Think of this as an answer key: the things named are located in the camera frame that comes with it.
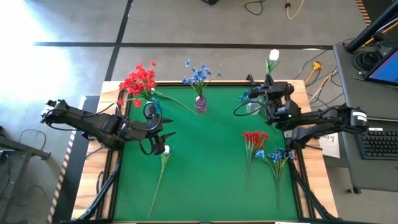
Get dark grey stand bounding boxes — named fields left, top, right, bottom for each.
left=0, top=124, right=52, bottom=224

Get black floor cable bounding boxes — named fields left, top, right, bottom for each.
left=244, top=0, right=265, bottom=16

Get black table frame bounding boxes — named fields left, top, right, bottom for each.
left=58, top=80, right=340, bottom=224

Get teal glass vase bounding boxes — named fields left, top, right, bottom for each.
left=149, top=96, right=163, bottom=110

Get white artificial tulip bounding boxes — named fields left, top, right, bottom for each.
left=150, top=87, right=198, bottom=116
left=148, top=144, right=175, bottom=218

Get green table mat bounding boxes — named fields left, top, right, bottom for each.
left=112, top=85, right=300, bottom=222

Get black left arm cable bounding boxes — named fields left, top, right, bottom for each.
left=46, top=100, right=165, bottom=156

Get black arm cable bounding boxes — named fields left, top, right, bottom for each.
left=233, top=101, right=269, bottom=118
left=46, top=100, right=165, bottom=156

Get black slanted pole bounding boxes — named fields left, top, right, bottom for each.
left=346, top=0, right=398, bottom=54

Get black keyboard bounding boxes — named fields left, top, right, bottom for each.
left=355, top=128, right=398, bottom=161

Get white tulip with blue tint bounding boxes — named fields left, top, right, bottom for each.
left=265, top=49, right=280, bottom=77

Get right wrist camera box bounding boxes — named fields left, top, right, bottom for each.
left=273, top=100, right=302, bottom=123

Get white paper sheet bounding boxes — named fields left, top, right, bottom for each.
left=318, top=132, right=341, bottom=159

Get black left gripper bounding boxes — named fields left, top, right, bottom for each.
left=124, top=104, right=177, bottom=156

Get pink ribbed glass vase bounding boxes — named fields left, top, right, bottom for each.
left=195, top=95, right=208, bottom=113

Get grey desk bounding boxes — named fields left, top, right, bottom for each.
left=333, top=42, right=398, bottom=193

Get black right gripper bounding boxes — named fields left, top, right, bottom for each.
left=248, top=73, right=295, bottom=108

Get orange black striped strip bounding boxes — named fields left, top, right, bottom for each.
left=46, top=96, right=86, bottom=224

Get screen with blue display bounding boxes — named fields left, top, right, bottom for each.
left=364, top=46, right=398, bottom=87

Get coiled black cable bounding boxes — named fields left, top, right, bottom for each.
left=352, top=49, right=383, bottom=72

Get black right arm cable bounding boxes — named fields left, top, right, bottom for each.
left=233, top=101, right=269, bottom=118

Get clear glass vase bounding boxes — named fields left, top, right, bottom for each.
left=245, top=99, right=264, bottom=116

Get yellow floor cable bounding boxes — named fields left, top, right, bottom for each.
left=285, top=0, right=307, bottom=20

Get yellow plug with cable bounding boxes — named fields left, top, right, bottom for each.
left=306, top=61, right=323, bottom=85

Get black floor mat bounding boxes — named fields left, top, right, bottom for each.
left=54, top=95, right=102, bottom=223

